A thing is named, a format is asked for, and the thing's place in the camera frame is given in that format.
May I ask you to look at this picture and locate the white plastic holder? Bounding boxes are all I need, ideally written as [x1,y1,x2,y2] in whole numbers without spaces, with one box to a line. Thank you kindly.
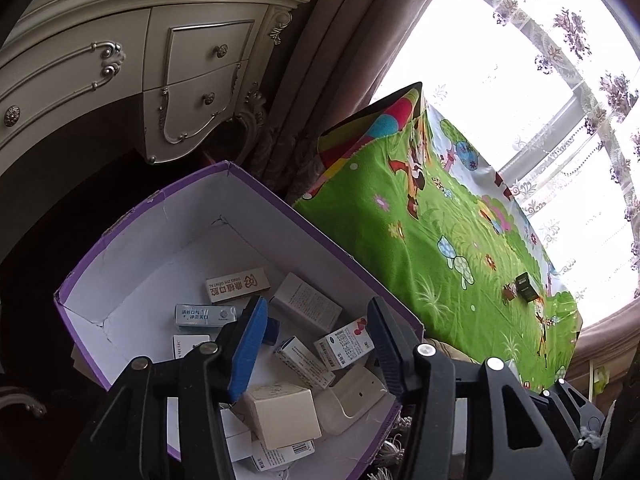
[312,364,390,436]

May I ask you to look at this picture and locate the green packet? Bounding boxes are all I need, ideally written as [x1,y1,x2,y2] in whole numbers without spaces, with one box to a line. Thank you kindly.
[590,365,613,393]

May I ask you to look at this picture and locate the small white box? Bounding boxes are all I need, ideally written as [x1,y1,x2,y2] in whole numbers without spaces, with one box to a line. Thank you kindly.
[220,407,253,463]
[250,439,317,473]
[172,334,212,359]

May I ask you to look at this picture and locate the white lace curtain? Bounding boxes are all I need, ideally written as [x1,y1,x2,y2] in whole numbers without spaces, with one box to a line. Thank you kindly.
[440,0,640,271]

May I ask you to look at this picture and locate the white box with teal face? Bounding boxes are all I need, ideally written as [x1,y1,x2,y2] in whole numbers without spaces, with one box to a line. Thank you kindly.
[272,336,337,391]

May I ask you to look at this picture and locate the cream carved dresser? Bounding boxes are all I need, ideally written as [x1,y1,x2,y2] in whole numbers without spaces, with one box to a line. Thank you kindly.
[0,0,312,181]

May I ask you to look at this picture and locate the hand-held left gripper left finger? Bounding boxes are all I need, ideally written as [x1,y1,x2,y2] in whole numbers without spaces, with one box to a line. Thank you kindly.
[60,296,271,480]

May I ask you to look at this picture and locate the white cube box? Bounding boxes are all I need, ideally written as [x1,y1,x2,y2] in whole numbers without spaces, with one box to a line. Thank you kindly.
[243,383,322,452]

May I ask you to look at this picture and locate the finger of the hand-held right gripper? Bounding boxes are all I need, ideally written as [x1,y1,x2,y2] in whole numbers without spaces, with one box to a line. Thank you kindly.
[525,379,607,448]

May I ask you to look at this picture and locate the green cartoon printed tablecloth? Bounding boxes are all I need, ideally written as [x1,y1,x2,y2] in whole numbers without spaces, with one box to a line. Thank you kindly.
[292,82,583,393]

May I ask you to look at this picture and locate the black box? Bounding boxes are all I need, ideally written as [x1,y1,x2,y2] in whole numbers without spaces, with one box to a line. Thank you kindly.
[515,271,543,303]

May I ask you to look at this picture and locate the white medicine box red print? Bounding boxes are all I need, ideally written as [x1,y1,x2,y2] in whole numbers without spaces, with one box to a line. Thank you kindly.
[313,316,375,372]

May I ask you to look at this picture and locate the beige box with logo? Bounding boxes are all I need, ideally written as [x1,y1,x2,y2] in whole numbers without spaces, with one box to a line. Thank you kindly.
[204,266,272,305]

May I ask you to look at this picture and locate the white and blue box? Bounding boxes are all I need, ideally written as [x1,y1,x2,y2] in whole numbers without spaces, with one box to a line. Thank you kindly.
[174,301,253,333]

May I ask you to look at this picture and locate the purple cardboard box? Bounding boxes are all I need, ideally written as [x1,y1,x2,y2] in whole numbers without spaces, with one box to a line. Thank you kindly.
[54,160,426,480]

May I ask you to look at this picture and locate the white box with printed text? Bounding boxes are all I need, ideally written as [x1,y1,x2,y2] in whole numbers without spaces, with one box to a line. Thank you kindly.
[269,272,343,338]

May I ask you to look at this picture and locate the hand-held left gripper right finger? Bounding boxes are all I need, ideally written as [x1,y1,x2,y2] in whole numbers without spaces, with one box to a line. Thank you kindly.
[366,297,576,480]

